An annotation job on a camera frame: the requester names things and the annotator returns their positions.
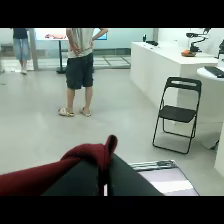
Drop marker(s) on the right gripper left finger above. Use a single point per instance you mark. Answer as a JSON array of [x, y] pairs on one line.
[[78, 180]]

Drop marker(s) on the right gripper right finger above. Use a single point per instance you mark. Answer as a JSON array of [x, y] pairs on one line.
[[126, 181]]

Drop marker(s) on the dark red garment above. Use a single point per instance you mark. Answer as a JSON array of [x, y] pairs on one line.
[[40, 176]]

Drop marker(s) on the small black desktop robot arm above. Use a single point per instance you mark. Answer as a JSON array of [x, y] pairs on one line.
[[195, 41]]

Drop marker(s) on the black folding chair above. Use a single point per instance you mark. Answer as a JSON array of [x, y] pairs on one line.
[[176, 113]]

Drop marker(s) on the person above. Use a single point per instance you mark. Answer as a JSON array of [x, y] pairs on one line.
[[79, 66], [21, 46]]

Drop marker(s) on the white counter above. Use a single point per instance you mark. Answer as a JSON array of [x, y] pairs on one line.
[[156, 66]]

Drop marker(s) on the round white table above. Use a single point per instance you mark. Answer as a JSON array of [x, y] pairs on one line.
[[210, 96]]

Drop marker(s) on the black keyboard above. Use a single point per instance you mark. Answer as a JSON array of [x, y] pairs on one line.
[[215, 70]]

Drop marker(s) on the orange object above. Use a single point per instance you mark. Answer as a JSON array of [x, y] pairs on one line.
[[188, 53]]

